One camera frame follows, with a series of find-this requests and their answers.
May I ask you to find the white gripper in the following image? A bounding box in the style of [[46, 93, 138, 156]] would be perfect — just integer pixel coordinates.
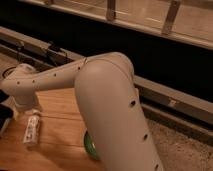
[[13, 96, 40, 112]]

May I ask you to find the small white labelled bottle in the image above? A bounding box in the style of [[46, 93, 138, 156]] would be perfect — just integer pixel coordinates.
[[23, 110, 41, 146]]

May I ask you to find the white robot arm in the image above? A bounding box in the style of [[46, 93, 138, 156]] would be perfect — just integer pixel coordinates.
[[0, 52, 165, 171]]

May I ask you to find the green ceramic bowl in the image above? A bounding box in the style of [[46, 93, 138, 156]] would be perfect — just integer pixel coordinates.
[[83, 132, 99, 160]]

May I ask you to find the black device at left edge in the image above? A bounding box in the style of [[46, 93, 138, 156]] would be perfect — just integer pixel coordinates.
[[0, 89, 14, 137]]

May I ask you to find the wooden board table top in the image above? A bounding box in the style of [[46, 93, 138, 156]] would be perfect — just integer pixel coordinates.
[[0, 89, 104, 171]]

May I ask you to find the black coiled cable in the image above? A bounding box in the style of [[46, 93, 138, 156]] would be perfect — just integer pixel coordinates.
[[2, 65, 18, 78]]

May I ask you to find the black clamp on rail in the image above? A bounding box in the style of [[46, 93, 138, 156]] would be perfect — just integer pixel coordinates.
[[48, 41, 67, 61]]

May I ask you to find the metal rail along wall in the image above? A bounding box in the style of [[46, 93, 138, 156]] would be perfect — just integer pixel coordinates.
[[0, 25, 213, 126]]

